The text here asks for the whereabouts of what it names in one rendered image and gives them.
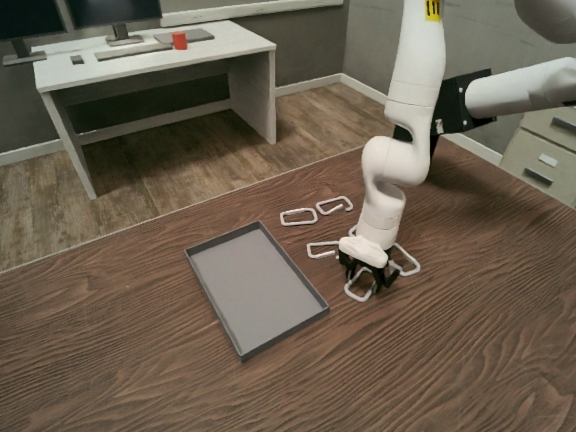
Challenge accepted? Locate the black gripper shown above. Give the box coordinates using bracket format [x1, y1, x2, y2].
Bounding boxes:
[338, 244, 404, 294]

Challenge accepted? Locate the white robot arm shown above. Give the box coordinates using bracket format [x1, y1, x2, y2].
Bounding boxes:
[339, 0, 576, 268]

